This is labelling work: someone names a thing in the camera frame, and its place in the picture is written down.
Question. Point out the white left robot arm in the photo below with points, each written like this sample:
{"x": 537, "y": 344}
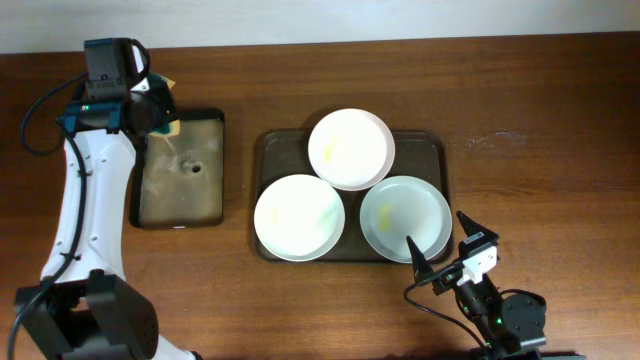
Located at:
{"x": 83, "y": 307}

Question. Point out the pink plate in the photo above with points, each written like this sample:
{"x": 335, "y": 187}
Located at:
{"x": 351, "y": 149}

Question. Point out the small black water tray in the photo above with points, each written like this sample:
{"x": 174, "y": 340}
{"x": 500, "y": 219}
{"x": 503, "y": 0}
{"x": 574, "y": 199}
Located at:
{"x": 178, "y": 178}

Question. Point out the light green plate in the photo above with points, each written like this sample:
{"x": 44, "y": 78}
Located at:
{"x": 404, "y": 206}

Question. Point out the cream white plate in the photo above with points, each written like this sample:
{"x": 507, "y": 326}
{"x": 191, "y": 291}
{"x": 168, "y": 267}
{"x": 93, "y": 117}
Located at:
{"x": 299, "y": 218}

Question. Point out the yellow green sponge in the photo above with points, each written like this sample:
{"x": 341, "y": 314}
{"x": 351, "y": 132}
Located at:
{"x": 167, "y": 129}

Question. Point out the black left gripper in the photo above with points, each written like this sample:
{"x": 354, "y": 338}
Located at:
{"x": 167, "y": 98}

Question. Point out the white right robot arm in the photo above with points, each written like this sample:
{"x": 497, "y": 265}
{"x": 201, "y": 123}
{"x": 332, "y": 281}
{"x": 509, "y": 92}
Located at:
{"x": 510, "y": 323}

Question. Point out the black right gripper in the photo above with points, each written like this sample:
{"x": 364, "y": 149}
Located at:
{"x": 421, "y": 264}

